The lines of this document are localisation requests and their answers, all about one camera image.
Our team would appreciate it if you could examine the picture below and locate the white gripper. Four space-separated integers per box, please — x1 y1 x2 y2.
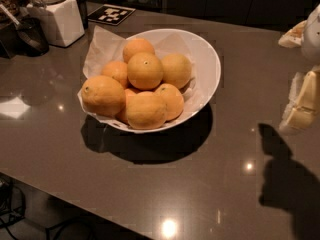
278 4 320 134

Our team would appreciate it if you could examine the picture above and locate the white bowl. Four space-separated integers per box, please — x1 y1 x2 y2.
78 28 222 134

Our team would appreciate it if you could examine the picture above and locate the small hidden middle orange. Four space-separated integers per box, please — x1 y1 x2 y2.
116 88 139 124

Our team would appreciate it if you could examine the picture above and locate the large front left orange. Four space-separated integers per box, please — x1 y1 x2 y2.
81 75 126 117

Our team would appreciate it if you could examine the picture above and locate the white paper liner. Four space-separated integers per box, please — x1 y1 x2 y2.
83 27 201 129

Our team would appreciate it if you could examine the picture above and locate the black white marker card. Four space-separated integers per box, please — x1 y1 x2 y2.
87 4 135 26

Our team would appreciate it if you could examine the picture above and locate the dark bottle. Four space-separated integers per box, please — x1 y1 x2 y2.
76 0 88 29

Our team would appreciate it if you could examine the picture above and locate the white square jar base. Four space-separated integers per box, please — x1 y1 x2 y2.
27 0 84 47

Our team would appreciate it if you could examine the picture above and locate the black kitchen appliance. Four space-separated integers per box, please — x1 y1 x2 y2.
0 4 49 57

